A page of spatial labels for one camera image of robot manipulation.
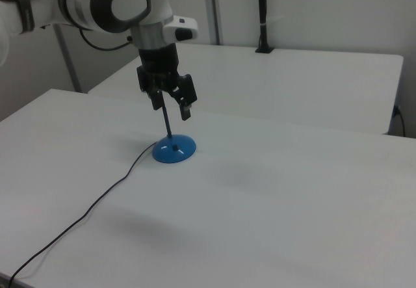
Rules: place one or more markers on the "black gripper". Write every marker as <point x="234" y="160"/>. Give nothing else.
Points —
<point x="159" y="62"/>

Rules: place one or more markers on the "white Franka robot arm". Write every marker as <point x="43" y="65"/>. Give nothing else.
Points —
<point x="126" y="6"/>

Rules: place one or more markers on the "white table with grey edge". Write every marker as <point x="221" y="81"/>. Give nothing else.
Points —
<point x="276" y="83"/>

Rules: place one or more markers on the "black pole with clamp base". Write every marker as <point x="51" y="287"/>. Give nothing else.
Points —
<point x="264" y="15"/>

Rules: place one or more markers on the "grey wall profile strip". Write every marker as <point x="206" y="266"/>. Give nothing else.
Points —
<point x="213" y="8"/>

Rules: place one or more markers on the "grey metal frame post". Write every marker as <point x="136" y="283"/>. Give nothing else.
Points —
<point x="67" y="60"/>

